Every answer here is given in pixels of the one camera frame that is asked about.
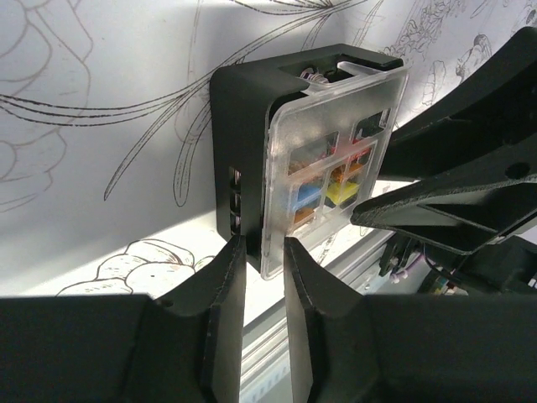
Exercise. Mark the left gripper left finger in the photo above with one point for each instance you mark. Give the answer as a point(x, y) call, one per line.
point(185, 346)

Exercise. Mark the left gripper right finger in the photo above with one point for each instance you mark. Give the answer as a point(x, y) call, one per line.
point(424, 348)

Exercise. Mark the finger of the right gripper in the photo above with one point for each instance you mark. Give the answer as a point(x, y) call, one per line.
point(458, 219)
point(494, 106)

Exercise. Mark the clear plastic fuse box cover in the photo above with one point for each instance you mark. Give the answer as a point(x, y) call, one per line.
point(324, 154)

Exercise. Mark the black fuse box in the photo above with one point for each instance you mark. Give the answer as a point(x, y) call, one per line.
point(243, 99)

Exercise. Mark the aluminium rail frame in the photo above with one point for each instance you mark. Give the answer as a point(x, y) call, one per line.
point(284, 342)

